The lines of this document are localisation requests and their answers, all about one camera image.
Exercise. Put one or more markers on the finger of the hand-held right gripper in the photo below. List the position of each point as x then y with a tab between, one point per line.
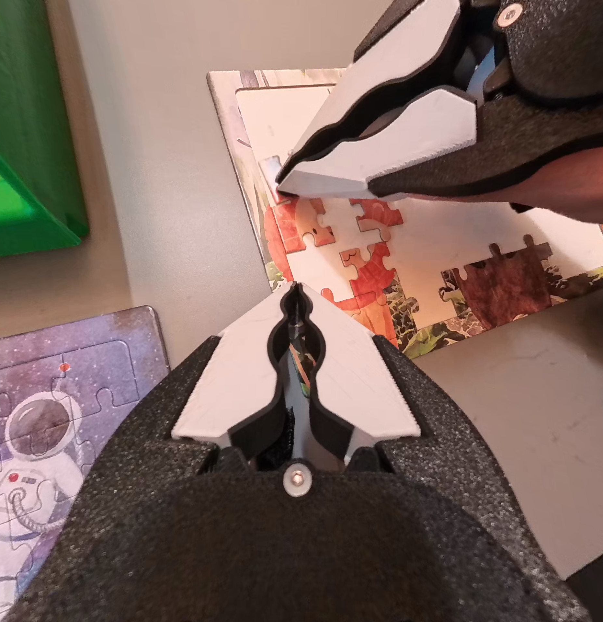
379	63
428	131

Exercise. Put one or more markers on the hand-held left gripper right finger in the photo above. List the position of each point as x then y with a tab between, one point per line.
364	384

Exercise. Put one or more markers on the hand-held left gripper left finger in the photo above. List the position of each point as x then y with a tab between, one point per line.
233	384

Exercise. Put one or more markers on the red and white puzzle piece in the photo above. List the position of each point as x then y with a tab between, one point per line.
379	216

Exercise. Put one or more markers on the cardboard puzzle frame tray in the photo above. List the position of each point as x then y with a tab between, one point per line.
476	233

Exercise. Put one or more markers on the green and yellow puzzle piece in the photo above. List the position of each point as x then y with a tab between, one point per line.
452	291

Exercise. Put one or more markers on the brown puzzle piece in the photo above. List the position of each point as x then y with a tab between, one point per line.
474	291
537	277
508	286

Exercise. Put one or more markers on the grey desk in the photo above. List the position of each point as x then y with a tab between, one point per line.
500	413

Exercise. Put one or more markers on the person's right hand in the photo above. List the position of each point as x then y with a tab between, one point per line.
573	189

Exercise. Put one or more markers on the dark leafy puzzle piece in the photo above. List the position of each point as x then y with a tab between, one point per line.
403	311

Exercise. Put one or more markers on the orange corner puzzle piece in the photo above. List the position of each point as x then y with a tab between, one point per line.
340	303

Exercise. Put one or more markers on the red curl-print puzzle piece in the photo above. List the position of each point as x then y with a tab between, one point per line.
372	272

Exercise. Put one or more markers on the finished space puzzle board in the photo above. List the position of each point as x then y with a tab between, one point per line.
112	350

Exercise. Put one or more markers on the orange and tan puzzle piece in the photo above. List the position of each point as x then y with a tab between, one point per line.
296	226

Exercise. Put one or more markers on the black dimpled chair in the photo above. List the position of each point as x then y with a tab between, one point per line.
593	593

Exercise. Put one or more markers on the green plastic bin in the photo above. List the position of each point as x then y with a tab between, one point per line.
29	121

